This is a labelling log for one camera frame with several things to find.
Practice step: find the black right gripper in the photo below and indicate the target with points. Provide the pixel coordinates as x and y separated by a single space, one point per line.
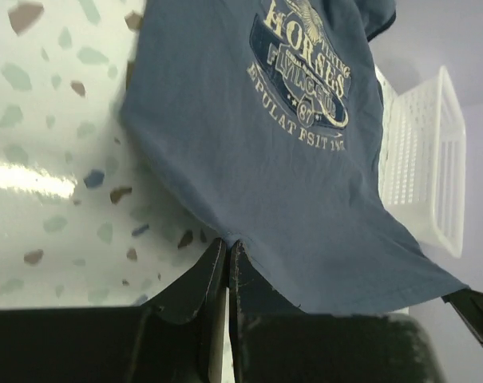
468 304

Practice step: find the white plastic laundry basket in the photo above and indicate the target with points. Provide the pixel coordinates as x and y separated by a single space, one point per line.
422 161

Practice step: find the blue printed tank top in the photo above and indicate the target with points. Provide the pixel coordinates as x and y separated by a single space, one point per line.
264 119

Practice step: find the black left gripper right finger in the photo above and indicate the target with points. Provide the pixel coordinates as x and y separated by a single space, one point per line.
272 341

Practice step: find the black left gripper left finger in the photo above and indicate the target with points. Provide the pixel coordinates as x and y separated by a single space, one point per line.
176 336

